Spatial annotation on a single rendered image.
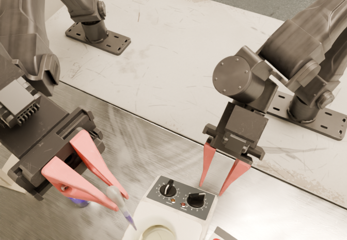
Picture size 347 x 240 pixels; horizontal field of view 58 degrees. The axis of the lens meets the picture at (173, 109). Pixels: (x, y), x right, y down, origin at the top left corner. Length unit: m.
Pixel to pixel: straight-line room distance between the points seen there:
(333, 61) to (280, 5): 1.97
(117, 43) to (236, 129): 0.58
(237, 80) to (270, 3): 2.19
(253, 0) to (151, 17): 1.68
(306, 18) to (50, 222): 0.59
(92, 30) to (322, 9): 0.61
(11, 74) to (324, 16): 0.41
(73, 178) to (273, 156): 0.49
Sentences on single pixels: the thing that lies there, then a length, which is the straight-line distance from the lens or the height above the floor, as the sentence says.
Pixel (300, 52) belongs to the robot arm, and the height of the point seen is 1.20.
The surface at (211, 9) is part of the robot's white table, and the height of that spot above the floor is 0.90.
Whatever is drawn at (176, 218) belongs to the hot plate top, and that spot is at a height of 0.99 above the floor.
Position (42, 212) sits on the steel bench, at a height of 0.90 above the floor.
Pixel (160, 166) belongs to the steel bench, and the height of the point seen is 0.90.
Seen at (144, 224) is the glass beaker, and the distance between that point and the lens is 0.50.
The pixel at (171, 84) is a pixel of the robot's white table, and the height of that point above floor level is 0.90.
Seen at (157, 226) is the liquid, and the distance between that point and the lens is 0.52.
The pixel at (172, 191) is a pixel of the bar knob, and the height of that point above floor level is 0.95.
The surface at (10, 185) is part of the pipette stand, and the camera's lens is 0.77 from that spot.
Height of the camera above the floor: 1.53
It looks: 55 degrees down
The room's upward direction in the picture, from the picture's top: 6 degrees counter-clockwise
